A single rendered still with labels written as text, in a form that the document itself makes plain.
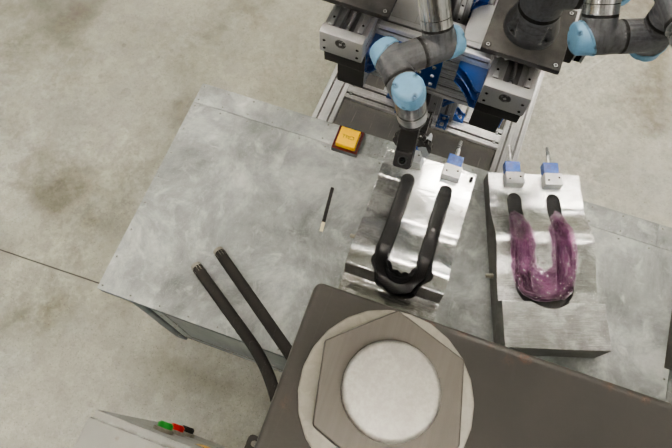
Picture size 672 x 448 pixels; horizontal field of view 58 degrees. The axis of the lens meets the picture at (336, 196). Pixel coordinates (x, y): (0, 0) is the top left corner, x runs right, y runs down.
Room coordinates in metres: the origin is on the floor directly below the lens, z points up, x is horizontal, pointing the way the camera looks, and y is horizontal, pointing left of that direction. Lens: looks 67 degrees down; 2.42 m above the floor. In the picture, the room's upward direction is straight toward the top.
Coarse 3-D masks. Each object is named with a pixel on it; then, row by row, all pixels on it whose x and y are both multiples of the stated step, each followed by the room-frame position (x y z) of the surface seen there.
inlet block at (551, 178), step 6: (546, 150) 0.82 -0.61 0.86; (546, 156) 0.80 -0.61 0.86; (546, 162) 0.78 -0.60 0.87; (540, 168) 0.77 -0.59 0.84; (546, 168) 0.76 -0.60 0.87; (552, 168) 0.76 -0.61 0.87; (558, 168) 0.76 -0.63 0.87; (546, 174) 0.73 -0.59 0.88; (552, 174) 0.73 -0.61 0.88; (558, 174) 0.73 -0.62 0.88; (546, 180) 0.71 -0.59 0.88; (552, 180) 0.71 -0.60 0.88; (558, 180) 0.71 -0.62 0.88; (546, 186) 0.70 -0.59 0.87; (552, 186) 0.70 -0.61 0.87; (558, 186) 0.70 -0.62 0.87
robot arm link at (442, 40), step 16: (432, 0) 0.93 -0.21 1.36; (448, 0) 0.94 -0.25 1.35; (432, 16) 0.91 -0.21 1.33; (448, 16) 0.92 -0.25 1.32; (432, 32) 0.89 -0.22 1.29; (448, 32) 0.90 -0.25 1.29; (432, 48) 0.87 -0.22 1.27; (448, 48) 0.87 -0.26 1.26; (464, 48) 0.89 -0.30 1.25; (432, 64) 0.85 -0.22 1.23
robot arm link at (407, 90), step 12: (408, 72) 0.79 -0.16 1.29; (396, 84) 0.76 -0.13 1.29; (408, 84) 0.76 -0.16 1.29; (420, 84) 0.75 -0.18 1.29; (396, 96) 0.73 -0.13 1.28; (408, 96) 0.73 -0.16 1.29; (420, 96) 0.73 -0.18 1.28; (396, 108) 0.74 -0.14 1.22; (408, 108) 0.72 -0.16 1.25; (420, 108) 0.73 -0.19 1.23; (408, 120) 0.72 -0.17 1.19
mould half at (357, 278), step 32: (384, 160) 0.77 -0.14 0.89; (384, 192) 0.67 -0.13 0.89; (416, 192) 0.67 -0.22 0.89; (384, 224) 0.58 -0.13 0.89; (416, 224) 0.58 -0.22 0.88; (448, 224) 0.58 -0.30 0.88; (352, 256) 0.47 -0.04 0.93; (416, 256) 0.48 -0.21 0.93; (448, 256) 0.48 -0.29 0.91; (352, 288) 0.41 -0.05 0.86
